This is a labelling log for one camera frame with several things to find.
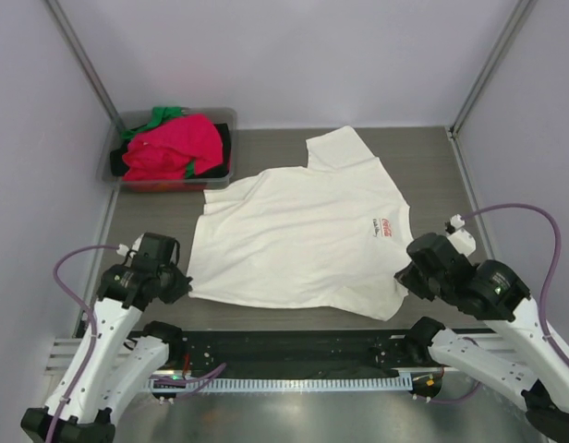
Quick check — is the white t shirt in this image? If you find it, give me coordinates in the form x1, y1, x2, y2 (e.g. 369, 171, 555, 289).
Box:
188, 126, 412, 321

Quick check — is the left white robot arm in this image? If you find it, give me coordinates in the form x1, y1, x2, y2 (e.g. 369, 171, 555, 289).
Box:
21, 258, 191, 442

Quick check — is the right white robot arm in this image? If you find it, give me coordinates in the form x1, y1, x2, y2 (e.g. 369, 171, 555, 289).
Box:
395, 233, 569, 442

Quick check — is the orange t shirt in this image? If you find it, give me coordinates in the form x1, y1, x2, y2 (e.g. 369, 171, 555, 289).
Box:
132, 182, 185, 193

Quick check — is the pink t shirt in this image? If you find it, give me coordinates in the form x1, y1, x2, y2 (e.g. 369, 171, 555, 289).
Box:
122, 114, 223, 182

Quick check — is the clear plastic storage bin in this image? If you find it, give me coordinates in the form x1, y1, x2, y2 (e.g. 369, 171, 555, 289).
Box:
99, 106, 236, 193

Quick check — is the green t shirt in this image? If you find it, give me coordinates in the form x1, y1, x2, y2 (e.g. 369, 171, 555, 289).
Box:
121, 106, 186, 140

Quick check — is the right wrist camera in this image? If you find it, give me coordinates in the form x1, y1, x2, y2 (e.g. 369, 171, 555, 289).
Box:
445, 214, 477, 257

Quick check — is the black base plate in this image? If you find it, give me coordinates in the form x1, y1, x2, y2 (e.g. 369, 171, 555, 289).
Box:
129, 329, 462, 371

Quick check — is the aluminium rail frame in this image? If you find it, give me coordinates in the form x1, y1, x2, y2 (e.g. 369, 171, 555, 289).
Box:
45, 333, 527, 374

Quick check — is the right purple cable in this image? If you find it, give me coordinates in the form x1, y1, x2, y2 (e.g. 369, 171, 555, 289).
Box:
413, 202, 569, 406

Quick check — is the white slotted cable duct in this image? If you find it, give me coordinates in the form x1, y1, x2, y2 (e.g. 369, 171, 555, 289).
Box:
141, 373, 413, 396

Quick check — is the left aluminium post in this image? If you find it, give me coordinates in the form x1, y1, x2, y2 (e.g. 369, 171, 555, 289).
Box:
42, 0, 126, 132

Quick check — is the aluminium post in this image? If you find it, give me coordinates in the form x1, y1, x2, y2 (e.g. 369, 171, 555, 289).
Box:
42, 0, 126, 132
448, 0, 538, 139

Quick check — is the right aluminium post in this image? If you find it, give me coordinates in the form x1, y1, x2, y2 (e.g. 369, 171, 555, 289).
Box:
448, 0, 538, 139

